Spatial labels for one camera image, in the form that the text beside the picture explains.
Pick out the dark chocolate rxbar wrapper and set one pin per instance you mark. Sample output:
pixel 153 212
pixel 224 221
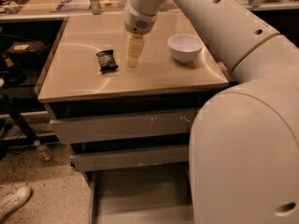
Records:
pixel 106 60

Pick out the white ceramic bowl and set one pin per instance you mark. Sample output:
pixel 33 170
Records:
pixel 184 48

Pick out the open bottom grey drawer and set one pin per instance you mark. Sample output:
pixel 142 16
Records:
pixel 158 194

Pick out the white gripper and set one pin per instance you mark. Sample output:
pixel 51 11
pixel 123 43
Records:
pixel 137 21

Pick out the clear plastic bottle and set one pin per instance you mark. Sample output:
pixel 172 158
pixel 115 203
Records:
pixel 42 150

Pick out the middle grey drawer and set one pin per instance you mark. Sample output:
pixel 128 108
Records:
pixel 128 158

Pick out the black bag with tag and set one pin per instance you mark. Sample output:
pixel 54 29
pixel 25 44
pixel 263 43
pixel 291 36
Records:
pixel 29 52

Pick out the white shoe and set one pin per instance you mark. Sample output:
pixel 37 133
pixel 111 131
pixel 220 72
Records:
pixel 14 200

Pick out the grey drawer cabinet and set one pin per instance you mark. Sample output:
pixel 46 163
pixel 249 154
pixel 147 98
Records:
pixel 74 86

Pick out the top grey drawer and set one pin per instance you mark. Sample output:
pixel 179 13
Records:
pixel 123 126

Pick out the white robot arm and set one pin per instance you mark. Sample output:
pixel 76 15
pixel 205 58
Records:
pixel 244 142

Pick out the black tripod stand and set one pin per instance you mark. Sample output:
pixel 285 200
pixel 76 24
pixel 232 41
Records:
pixel 19 120

